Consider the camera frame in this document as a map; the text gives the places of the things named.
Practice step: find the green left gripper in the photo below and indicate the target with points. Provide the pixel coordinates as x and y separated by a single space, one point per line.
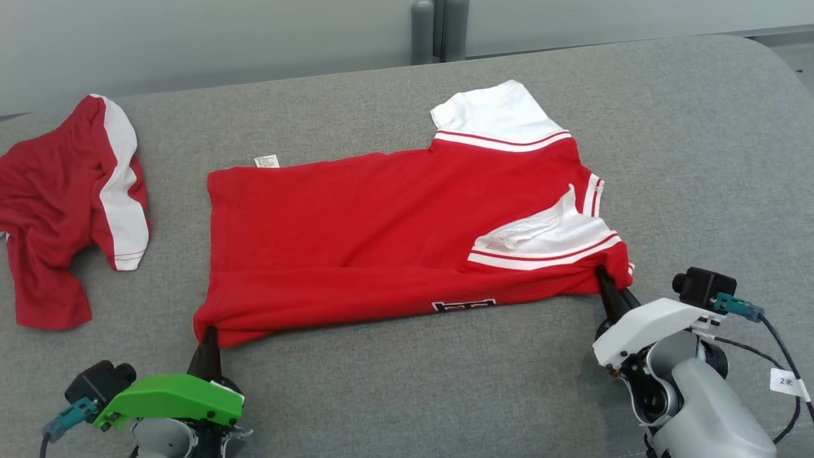
172 397

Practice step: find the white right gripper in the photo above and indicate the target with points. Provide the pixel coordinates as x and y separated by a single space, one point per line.
655 321

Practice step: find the red jersey with white sleeves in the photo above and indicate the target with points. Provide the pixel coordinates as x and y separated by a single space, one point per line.
350 242

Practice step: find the red shorts with white stripe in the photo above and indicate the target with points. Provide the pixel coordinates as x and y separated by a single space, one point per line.
51 191

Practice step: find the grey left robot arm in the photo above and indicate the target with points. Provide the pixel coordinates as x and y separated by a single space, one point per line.
162 442

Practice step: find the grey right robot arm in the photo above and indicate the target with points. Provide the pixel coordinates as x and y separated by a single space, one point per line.
706 407

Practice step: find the grey fabric sofa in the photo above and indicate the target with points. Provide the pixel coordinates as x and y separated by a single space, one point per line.
445 394

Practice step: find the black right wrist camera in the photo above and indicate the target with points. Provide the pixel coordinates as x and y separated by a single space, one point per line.
703 286

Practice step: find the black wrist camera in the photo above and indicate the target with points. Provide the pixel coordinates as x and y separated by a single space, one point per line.
703 286
95 381

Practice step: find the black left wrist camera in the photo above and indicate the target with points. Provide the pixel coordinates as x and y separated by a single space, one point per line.
95 381

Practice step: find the grey wall base rail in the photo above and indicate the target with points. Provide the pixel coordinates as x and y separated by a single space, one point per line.
782 33

